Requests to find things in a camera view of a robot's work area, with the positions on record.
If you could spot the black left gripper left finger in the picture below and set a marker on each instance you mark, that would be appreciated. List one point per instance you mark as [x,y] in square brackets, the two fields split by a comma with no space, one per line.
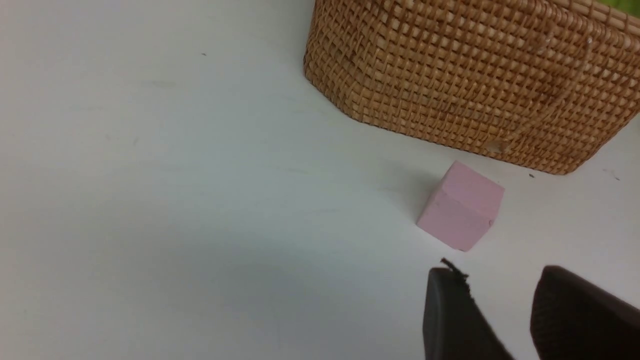
[454,327]

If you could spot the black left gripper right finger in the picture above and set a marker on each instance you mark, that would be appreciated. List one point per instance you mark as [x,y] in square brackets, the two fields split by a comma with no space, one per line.
[573,319]

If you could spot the pink foam cube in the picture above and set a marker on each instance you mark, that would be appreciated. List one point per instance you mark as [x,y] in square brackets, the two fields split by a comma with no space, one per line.
[462,208]

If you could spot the woven wicker basket green lining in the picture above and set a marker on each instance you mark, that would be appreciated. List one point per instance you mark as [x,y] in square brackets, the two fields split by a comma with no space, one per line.
[541,84]

